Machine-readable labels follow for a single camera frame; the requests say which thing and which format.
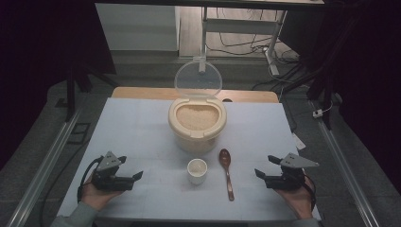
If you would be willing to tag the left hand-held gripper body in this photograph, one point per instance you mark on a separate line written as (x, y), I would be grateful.
(108, 181)

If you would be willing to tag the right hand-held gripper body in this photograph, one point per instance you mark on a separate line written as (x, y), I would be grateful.
(288, 176)

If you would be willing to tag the brown wooden spoon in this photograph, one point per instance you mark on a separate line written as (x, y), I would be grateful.
(227, 176)

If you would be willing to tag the white cup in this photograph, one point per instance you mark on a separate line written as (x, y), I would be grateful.
(197, 173)

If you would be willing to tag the cream plastic rice container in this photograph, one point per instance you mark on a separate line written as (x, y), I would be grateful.
(197, 138)

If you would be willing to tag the uncooked rice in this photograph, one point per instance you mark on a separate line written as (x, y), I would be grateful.
(197, 117)

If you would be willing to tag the person's left hand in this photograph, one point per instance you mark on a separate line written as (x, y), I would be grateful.
(96, 198)

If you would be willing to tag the person's right hand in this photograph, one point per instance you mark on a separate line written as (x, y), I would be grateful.
(298, 201)

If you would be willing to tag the white paper tag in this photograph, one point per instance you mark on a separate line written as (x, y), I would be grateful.
(299, 142)

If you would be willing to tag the white table cover sheet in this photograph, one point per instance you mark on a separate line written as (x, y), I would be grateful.
(142, 135)

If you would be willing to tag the small white box device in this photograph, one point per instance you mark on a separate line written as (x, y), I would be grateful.
(317, 113)

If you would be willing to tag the clear round container lid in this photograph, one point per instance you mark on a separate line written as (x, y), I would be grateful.
(198, 78)

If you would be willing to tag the dark curtain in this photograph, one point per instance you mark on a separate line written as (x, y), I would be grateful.
(372, 78)
(38, 63)

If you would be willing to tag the white cabinet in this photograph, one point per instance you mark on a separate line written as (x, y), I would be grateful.
(138, 28)

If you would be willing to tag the aluminium frame rail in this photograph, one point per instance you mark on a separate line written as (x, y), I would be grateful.
(343, 173)
(44, 170)

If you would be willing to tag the white desk frame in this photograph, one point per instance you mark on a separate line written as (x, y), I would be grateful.
(239, 26)

